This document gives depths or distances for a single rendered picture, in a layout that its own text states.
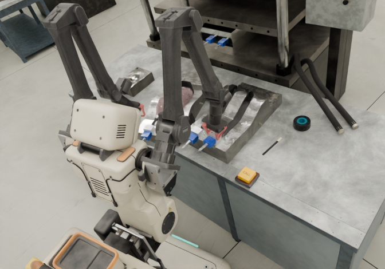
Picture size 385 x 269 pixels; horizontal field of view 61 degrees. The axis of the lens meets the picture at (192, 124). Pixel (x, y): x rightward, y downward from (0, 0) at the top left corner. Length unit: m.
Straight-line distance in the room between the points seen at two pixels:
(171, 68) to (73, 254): 0.81
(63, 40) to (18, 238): 1.97
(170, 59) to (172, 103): 0.14
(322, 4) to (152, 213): 1.33
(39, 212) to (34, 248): 0.32
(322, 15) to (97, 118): 1.30
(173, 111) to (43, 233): 1.94
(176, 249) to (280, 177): 0.80
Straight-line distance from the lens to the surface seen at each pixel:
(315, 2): 1.91
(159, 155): 1.10
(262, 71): 2.12
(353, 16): 1.87
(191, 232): 2.34
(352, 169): 1.56
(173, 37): 1.04
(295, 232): 1.64
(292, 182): 1.49
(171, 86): 1.07
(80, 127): 1.18
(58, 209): 2.91
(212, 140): 1.50
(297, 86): 2.16
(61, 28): 1.27
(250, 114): 1.64
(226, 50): 2.33
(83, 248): 1.42
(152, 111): 1.86
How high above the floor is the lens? 2.00
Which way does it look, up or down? 42 degrees down
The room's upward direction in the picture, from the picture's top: 16 degrees counter-clockwise
